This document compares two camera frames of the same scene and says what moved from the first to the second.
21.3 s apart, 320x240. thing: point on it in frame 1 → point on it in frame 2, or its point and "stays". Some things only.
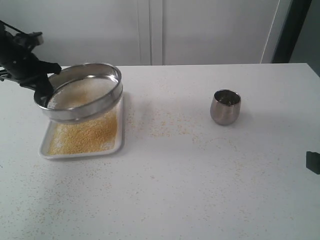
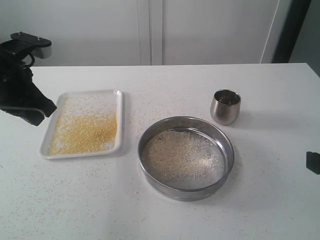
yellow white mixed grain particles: x=81 y=91 → x=181 y=154
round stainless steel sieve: x=82 y=91 → x=185 y=158
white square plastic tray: x=102 y=135 stays
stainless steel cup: x=225 y=106 stays
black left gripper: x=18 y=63 → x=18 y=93
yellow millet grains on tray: x=100 y=135 stays
